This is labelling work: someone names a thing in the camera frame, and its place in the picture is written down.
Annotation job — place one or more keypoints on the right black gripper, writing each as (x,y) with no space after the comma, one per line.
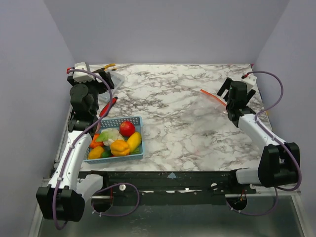
(225,87)

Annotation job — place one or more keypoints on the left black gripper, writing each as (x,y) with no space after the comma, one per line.
(101,86)

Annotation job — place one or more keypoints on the clear zip top bag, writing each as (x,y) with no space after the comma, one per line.
(214,102)

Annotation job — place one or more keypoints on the green white cabbage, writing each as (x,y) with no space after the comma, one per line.
(108,136)

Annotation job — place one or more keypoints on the yellow mango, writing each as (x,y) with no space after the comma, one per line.
(134,141)

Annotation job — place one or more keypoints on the yellow bell pepper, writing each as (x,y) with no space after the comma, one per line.
(120,148)

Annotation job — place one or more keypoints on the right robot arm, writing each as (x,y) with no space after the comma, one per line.
(279,163)

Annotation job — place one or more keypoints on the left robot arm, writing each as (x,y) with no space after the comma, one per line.
(64,198)

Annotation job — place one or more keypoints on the clear plastic screw box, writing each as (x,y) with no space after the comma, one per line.
(118,80)

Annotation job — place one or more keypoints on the red utility knife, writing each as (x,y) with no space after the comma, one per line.
(108,106)

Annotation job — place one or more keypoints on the blue plastic basket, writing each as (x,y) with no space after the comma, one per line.
(115,123)

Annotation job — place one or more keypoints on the red apple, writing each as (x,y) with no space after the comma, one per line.
(127,129)

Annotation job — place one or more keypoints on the yellow lemon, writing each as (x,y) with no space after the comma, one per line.
(95,153)

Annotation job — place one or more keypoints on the green chili pepper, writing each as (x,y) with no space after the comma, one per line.
(106,154)

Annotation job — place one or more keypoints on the yellow handled pliers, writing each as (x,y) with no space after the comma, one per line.
(111,67)

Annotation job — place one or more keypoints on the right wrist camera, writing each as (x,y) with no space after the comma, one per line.
(249,80)

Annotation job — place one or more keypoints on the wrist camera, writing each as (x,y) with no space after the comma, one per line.
(82,76)
(249,80)

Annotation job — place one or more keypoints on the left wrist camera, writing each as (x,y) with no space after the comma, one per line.
(82,76)

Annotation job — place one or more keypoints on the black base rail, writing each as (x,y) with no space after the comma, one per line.
(169,188)

